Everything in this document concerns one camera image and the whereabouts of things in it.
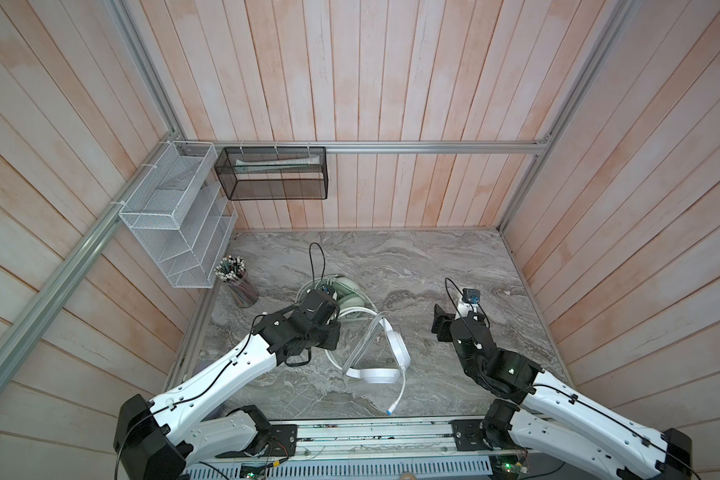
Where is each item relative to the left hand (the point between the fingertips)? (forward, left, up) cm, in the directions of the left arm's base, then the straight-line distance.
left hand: (333, 337), depth 76 cm
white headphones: (-11, -10, +5) cm, 16 cm away
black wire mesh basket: (+56, +23, +11) cm, 62 cm away
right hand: (+6, -30, +4) cm, 31 cm away
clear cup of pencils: (+19, +31, +3) cm, 36 cm away
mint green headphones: (+17, -4, -6) cm, 19 cm away
